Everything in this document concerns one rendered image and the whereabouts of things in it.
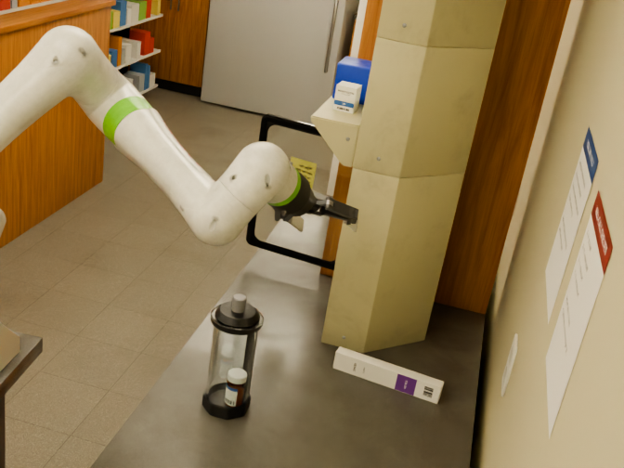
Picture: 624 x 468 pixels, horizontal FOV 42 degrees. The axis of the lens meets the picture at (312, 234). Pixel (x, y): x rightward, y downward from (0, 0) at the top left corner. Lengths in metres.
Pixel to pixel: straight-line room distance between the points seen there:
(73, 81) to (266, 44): 5.34
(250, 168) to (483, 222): 0.91
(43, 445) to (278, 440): 1.57
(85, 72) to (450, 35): 0.77
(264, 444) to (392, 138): 0.72
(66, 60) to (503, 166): 1.14
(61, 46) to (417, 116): 0.76
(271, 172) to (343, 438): 0.59
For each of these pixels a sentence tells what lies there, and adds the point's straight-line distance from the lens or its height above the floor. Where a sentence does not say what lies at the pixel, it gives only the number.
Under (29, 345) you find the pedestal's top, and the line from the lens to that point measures 1.99.
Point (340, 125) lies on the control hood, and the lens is 1.86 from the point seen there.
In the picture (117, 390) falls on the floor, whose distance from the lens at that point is 3.45.
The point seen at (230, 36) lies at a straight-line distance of 7.12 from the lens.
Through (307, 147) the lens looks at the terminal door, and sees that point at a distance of 2.24.
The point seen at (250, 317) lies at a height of 1.18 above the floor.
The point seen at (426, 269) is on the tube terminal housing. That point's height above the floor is 1.16.
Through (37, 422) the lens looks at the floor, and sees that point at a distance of 3.29.
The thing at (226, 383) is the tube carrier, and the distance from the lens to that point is 1.73.
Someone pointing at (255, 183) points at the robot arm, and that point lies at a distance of 1.56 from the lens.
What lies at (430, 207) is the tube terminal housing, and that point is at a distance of 1.97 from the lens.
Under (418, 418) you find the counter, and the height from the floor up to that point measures 0.94.
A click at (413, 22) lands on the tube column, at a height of 1.75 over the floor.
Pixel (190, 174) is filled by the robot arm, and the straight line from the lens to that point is 1.64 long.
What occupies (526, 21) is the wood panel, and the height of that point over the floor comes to 1.75.
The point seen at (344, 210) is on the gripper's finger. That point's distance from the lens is 1.78.
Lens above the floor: 2.02
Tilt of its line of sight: 24 degrees down
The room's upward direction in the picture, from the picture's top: 9 degrees clockwise
